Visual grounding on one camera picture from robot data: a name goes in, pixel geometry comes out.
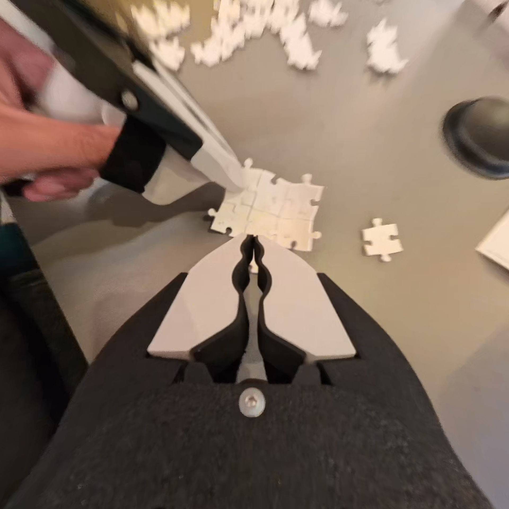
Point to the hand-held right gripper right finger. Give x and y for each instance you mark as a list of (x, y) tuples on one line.
[(302, 310)]

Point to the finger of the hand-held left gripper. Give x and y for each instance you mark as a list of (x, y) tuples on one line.
[(222, 173), (187, 111)]

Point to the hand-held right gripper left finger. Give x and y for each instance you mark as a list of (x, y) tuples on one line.
[(199, 310)]

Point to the joined white puzzle section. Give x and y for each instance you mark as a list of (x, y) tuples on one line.
[(274, 210)]

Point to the single white puzzle piece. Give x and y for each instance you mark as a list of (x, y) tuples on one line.
[(381, 240)]

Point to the scattered loose puzzle pieces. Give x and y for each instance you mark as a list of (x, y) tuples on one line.
[(298, 39)]

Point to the person's left hand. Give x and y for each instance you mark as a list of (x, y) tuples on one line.
[(51, 147)]

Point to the white printed instruction sheet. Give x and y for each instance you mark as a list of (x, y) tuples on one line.
[(497, 246)]

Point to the black round desk grommet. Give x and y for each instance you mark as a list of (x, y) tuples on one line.
[(481, 135)]

